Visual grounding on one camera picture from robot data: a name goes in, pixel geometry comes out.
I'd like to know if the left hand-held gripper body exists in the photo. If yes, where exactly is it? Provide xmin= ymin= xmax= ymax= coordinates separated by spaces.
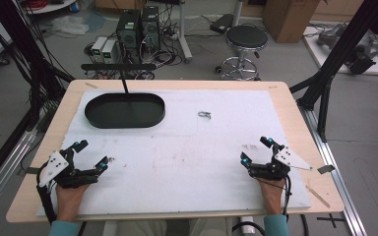
xmin=37 ymin=147 xmax=100 ymax=190

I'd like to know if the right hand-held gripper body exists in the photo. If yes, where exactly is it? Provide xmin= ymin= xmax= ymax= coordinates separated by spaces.
xmin=247 ymin=144 xmax=314 ymax=182

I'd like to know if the black oval tray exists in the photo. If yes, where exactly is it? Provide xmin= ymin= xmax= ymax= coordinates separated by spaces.
xmin=84 ymin=92 xmax=166 ymax=130

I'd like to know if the person's left hand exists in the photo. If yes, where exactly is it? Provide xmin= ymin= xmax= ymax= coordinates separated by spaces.
xmin=55 ymin=182 xmax=91 ymax=214

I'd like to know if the person's right hand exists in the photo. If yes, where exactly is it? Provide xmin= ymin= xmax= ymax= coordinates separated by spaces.
xmin=256 ymin=177 xmax=287 ymax=208

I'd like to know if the wooden table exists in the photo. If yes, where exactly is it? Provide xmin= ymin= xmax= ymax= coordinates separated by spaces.
xmin=5 ymin=79 xmax=346 ymax=224

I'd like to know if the black tape piece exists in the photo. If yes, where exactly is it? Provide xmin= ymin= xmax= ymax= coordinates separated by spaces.
xmin=316 ymin=164 xmax=337 ymax=175

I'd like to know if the thin wooden stick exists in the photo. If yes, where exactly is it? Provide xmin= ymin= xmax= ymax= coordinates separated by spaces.
xmin=305 ymin=184 xmax=332 ymax=209

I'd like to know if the white table mat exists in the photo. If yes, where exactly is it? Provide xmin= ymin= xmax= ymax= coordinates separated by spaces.
xmin=35 ymin=88 xmax=312 ymax=218

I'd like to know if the black stand with crossbar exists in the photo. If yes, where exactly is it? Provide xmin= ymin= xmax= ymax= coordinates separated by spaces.
xmin=80 ymin=63 xmax=158 ymax=96

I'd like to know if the white power supply unit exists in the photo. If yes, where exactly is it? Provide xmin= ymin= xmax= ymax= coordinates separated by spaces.
xmin=101 ymin=38 xmax=118 ymax=65
xmin=90 ymin=35 xmax=108 ymax=64

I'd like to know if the black round stool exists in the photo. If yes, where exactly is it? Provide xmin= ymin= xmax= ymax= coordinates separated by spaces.
xmin=214 ymin=25 xmax=270 ymax=82

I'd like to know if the white plastic bag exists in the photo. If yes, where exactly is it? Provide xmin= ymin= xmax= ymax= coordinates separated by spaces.
xmin=50 ymin=15 xmax=91 ymax=36

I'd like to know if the cardboard box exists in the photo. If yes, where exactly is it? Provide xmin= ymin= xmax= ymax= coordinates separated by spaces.
xmin=262 ymin=0 xmax=322 ymax=44

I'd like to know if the black computer tower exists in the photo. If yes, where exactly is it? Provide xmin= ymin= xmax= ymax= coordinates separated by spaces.
xmin=140 ymin=5 xmax=161 ymax=51
xmin=115 ymin=9 xmax=143 ymax=51

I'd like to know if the black flat box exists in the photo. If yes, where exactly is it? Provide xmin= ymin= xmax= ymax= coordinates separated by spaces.
xmin=209 ymin=13 xmax=235 ymax=35

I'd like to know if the white board with equipment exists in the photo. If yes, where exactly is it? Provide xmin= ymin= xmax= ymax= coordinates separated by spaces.
xmin=302 ymin=22 xmax=378 ymax=77

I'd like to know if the white table leg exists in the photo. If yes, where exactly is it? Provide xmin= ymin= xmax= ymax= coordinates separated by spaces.
xmin=176 ymin=0 xmax=194 ymax=64

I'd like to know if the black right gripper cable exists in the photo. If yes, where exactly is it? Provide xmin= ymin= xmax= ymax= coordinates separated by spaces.
xmin=281 ymin=174 xmax=293 ymax=222

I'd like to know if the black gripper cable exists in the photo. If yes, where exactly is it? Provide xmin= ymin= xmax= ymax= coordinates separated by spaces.
xmin=281 ymin=174 xmax=293 ymax=222
xmin=34 ymin=162 xmax=59 ymax=226

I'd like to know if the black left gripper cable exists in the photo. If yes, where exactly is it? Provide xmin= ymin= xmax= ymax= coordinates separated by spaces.
xmin=34 ymin=162 xmax=59 ymax=226

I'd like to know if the aluminium rail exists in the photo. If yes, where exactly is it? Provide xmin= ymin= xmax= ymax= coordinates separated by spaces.
xmin=0 ymin=127 xmax=39 ymax=221
xmin=297 ymin=105 xmax=369 ymax=236

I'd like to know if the black metal frame post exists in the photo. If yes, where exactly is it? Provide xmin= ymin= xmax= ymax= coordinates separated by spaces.
xmin=288 ymin=0 xmax=378 ymax=143
xmin=0 ymin=0 xmax=77 ymax=129

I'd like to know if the bundle of floor cables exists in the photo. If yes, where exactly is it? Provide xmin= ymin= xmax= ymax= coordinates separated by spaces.
xmin=124 ymin=19 xmax=186 ymax=81

